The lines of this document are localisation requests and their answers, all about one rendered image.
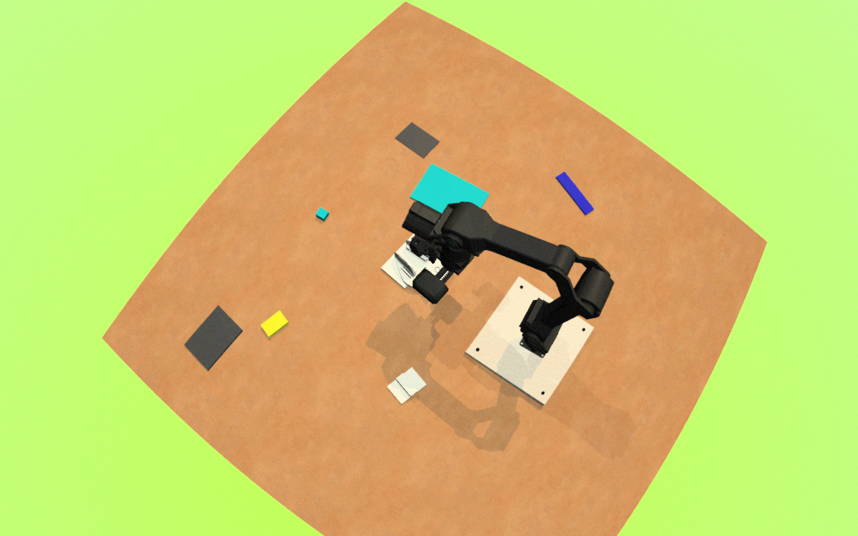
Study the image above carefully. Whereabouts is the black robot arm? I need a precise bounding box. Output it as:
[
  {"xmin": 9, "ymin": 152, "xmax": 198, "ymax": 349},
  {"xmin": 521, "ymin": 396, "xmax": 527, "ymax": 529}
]
[{"xmin": 401, "ymin": 201, "xmax": 614, "ymax": 358}]

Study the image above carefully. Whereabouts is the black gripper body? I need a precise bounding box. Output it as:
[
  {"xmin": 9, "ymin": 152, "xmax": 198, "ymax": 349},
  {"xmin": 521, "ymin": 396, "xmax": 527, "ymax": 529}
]
[{"xmin": 413, "ymin": 246, "xmax": 474, "ymax": 304}]

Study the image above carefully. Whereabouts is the blue flat bar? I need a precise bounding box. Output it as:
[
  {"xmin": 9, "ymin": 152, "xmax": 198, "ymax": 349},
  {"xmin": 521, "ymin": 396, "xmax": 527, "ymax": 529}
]
[{"xmin": 556, "ymin": 172, "xmax": 594, "ymax": 215}]

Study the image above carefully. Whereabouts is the cyan flat rectangular plate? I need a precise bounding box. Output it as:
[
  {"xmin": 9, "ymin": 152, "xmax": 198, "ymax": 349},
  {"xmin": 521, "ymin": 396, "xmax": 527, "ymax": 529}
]
[{"xmin": 410, "ymin": 164, "xmax": 489, "ymax": 213}]

